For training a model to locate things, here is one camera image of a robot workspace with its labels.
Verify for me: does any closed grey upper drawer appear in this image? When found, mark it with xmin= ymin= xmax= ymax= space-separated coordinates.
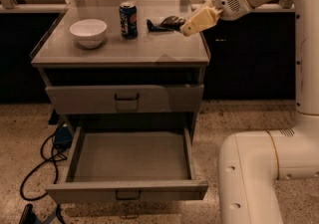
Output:
xmin=46 ymin=85 xmax=203 ymax=114

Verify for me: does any black floor cable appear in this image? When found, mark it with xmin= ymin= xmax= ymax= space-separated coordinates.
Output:
xmin=19 ymin=133 xmax=68 ymax=201

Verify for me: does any black object floor corner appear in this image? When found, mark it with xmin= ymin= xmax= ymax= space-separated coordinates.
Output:
xmin=19 ymin=203 xmax=67 ymax=224

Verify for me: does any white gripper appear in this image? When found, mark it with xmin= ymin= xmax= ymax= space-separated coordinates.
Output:
xmin=180 ymin=0 xmax=253 ymax=36

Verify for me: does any open grey middle drawer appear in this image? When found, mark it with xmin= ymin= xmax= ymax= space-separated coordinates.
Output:
xmin=47 ymin=126 xmax=208 ymax=203

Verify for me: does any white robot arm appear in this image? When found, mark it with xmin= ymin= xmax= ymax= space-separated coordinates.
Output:
xmin=181 ymin=0 xmax=319 ymax=224

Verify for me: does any blue power box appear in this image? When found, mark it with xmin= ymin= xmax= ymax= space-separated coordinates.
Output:
xmin=53 ymin=125 xmax=73 ymax=147

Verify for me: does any white ceramic bowl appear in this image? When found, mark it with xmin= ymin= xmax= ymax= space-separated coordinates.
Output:
xmin=69 ymin=19 xmax=108 ymax=49

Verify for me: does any grey drawer cabinet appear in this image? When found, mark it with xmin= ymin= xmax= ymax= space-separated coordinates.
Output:
xmin=32 ymin=0 xmax=209 ymax=130

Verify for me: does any blue pepsi can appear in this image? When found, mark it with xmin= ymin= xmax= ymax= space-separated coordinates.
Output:
xmin=119 ymin=2 xmax=138 ymax=39

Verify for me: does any dark chocolate rxbar wrapper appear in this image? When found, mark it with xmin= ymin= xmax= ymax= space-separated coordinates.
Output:
xmin=159 ymin=16 xmax=185 ymax=31

